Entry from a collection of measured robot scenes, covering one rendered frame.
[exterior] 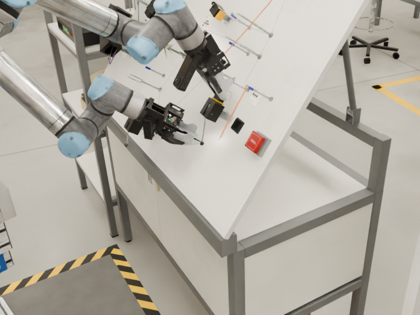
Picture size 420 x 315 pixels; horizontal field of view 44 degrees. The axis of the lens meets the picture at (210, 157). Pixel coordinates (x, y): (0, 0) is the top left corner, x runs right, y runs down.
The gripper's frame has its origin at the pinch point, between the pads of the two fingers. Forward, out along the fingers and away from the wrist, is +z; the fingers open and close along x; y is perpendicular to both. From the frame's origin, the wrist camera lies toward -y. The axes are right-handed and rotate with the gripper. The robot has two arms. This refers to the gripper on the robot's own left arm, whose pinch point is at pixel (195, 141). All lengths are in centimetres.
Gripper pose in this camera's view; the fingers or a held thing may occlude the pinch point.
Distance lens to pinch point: 158.3
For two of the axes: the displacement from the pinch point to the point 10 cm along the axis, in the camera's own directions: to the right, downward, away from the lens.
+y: 4.9, -3.4, -8.0
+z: 8.4, 4.2, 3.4
